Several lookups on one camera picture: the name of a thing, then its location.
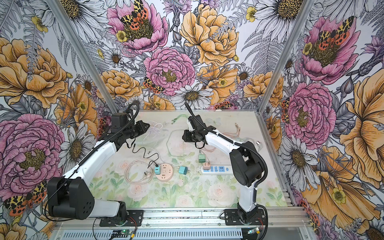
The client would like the pink charger plug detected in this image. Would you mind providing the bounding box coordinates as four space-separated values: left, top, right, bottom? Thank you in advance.
203 162 211 170

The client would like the pink socket power cord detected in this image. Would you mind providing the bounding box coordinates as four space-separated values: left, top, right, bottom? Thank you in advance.
123 158 157 185

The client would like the round pink power socket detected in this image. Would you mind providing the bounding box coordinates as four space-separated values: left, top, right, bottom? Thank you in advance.
155 163 174 182

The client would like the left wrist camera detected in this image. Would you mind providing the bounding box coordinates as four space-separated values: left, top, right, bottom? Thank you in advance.
111 112 128 132

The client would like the aluminium front rail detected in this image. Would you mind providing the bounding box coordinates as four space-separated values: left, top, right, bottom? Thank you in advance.
54 207 311 231

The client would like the pink multi-head usb cable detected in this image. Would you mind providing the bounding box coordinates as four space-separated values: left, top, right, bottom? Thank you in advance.
206 122 241 152

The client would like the white blue power strip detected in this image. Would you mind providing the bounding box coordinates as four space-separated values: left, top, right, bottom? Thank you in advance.
201 165 234 175

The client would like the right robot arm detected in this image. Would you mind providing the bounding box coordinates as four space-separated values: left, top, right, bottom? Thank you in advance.
182 115 268 224

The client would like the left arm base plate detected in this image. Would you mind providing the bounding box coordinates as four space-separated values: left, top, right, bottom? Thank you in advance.
99 210 144 227

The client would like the green multi-head usb cable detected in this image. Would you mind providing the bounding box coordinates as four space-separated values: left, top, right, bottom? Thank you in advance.
166 113 200 158

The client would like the green charger plug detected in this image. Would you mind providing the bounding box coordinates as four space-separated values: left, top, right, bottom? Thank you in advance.
198 153 207 163

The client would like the black usb cable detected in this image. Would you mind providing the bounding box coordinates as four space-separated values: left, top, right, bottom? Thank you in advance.
131 143 161 169

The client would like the teal charger with white cable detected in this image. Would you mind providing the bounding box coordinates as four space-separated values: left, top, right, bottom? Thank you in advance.
179 166 188 175

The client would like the white usb cable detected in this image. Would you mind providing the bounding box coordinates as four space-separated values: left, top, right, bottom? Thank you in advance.
142 119 169 145

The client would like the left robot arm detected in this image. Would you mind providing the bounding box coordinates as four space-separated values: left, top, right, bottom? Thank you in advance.
43 121 150 224

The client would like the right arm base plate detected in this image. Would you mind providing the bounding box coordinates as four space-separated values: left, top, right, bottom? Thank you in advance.
224 208 267 226

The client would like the teal charger with black cable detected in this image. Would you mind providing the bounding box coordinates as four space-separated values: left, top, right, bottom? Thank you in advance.
155 165 161 175

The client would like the white power strip cord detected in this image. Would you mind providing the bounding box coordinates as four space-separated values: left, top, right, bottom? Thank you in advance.
239 136 264 151

